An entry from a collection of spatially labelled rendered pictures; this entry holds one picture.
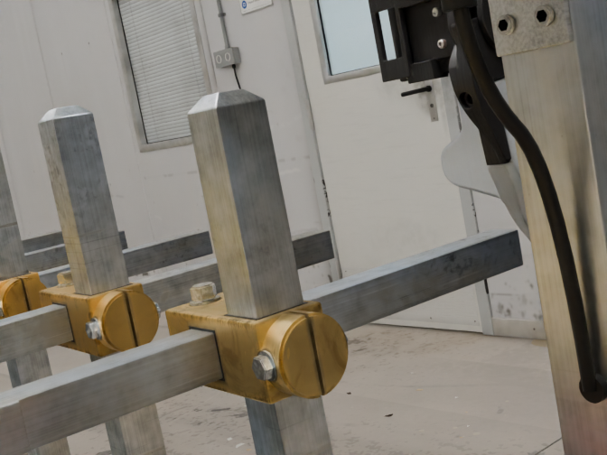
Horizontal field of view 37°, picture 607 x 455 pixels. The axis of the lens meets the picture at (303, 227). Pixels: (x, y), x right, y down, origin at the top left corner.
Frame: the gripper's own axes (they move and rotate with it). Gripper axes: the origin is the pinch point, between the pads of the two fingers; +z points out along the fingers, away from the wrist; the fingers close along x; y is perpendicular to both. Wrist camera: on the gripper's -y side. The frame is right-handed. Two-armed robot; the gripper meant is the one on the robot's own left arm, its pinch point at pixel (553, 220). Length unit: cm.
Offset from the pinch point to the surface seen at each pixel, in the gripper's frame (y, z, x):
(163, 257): 69, 6, -10
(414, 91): 258, -6, -226
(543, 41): -9.4, -8.8, 9.9
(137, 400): 18.6, 6.9, 16.7
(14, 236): 65, -1, 8
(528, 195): -7.4, -3.2, 9.6
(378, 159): 293, 21, -229
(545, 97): -8.9, -6.8, 9.6
